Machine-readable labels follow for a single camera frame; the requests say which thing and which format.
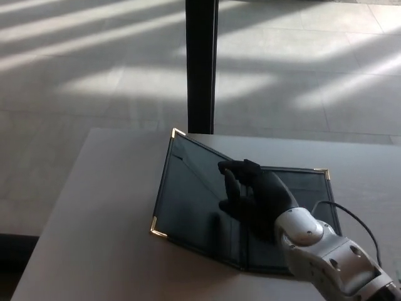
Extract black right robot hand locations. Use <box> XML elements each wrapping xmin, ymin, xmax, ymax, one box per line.
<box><xmin>217</xmin><ymin>159</ymin><xmax>299</xmax><ymax>245</ymax></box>

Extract black USC diary gold corners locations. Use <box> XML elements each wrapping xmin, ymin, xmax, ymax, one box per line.
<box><xmin>148</xmin><ymin>127</ymin><xmax>343</xmax><ymax>278</ymax></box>

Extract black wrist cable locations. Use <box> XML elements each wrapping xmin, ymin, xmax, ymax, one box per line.
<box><xmin>310</xmin><ymin>199</ymin><xmax>383</xmax><ymax>267</ymax></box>

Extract black vertical window frame post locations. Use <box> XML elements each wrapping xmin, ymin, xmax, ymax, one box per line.
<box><xmin>185</xmin><ymin>0</ymin><xmax>219</xmax><ymax>135</ymax></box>

